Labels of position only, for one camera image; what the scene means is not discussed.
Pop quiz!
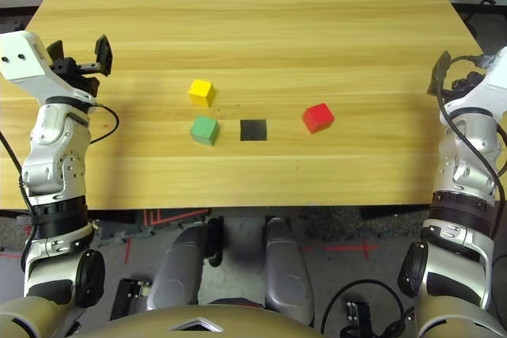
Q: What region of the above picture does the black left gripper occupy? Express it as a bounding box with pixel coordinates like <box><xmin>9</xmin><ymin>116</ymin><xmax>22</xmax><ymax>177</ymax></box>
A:
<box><xmin>46</xmin><ymin>34</ymin><xmax>114</xmax><ymax>98</ymax></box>

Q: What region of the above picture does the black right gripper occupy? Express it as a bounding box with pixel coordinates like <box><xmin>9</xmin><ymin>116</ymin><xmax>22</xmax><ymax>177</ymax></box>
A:
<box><xmin>426</xmin><ymin>50</ymin><xmax>482</xmax><ymax>97</ymax></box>

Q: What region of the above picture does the yellow wooden block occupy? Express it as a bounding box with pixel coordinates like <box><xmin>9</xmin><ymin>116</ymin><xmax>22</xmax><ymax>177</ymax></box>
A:
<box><xmin>187</xmin><ymin>79</ymin><xmax>216</xmax><ymax>108</ymax></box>

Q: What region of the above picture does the red wooden block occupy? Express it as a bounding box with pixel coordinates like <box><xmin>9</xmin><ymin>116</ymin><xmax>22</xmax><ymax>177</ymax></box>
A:
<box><xmin>301</xmin><ymin>102</ymin><xmax>336</xmax><ymax>135</ymax></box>

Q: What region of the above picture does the green wooden block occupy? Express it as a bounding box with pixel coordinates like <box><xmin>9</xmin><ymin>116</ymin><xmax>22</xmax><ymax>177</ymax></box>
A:
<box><xmin>189</xmin><ymin>115</ymin><xmax>221</xmax><ymax>146</ymax></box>

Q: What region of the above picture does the dark foam floor mat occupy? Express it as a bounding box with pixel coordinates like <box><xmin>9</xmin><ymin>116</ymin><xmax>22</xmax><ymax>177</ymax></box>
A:
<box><xmin>0</xmin><ymin>7</ymin><xmax>39</xmax><ymax>34</ymax></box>

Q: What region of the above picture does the grey robot left leg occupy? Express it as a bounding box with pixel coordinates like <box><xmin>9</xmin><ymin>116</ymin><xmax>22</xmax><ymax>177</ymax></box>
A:
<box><xmin>146</xmin><ymin>222</ymin><xmax>207</xmax><ymax>312</ymax></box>

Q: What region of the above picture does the grey robot leg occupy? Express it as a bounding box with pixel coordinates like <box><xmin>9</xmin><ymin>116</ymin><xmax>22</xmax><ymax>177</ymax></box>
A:
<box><xmin>262</xmin><ymin>217</ymin><xmax>317</xmax><ymax>326</ymax></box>
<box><xmin>146</xmin><ymin>222</ymin><xmax>207</xmax><ymax>312</ymax></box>

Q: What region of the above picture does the grey robot right leg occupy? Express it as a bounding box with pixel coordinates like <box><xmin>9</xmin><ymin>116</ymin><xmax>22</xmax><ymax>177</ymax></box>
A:
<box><xmin>262</xmin><ymin>217</ymin><xmax>317</xmax><ymax>326</ymax></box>

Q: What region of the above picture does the black box with white connector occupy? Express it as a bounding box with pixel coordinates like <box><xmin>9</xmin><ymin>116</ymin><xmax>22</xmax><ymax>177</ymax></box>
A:
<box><xmin>109</xmin><ymin>277</ymin><xmax>154</xmax><ymax>321</ymax></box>

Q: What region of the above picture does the small black floor box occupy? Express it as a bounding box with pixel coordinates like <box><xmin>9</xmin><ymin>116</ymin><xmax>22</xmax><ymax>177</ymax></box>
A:
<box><xmin>343</xmin><ymin>300</ymin><xmax>372</xmax><ymax>338</ymax></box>

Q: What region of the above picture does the tan robot torso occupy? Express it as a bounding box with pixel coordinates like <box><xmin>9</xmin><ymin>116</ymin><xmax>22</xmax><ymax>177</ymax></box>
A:
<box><xmin>71</xmin><ymin>303</ymin><xmax>326</xmax><ymax>338</ymax></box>

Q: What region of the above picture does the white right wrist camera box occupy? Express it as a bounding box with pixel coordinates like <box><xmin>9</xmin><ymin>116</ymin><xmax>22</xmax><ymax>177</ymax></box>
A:
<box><xmin>443</xmin><ymin>46</ymin><xmax>507</xmax><ymax>117</ymax></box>

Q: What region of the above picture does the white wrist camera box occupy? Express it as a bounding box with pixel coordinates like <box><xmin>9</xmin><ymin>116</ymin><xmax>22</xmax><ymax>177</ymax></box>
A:
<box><xmin>0</xmin><ymin>30</ymin><xmax>96</xmax><ymax>102</ymax></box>
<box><xmin>443</xmin><ymin>46</ymin><xmax>507</xmax><ymax>117</ymax></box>

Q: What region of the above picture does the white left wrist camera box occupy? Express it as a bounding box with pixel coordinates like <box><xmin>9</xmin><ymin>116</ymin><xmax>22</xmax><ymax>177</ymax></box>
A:
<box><xmin>0</xmin><ymin>30</ymin><xmax>96</xmax><ymax>102</ymax></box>

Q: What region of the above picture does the black metal table frame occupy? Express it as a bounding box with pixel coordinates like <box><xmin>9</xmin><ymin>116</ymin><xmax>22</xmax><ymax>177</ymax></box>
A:
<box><xmin>85</xmin><ymin>204</ymin><xmax>432</xmax><ymax>236</ymax></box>

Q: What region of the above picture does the black coiled floor cable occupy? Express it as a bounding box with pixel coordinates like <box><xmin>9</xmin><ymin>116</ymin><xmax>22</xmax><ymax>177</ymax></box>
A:
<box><xmin>319</xmin><ymin>278</ymin><xmax>416</xmax><ymax>338</ymax></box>

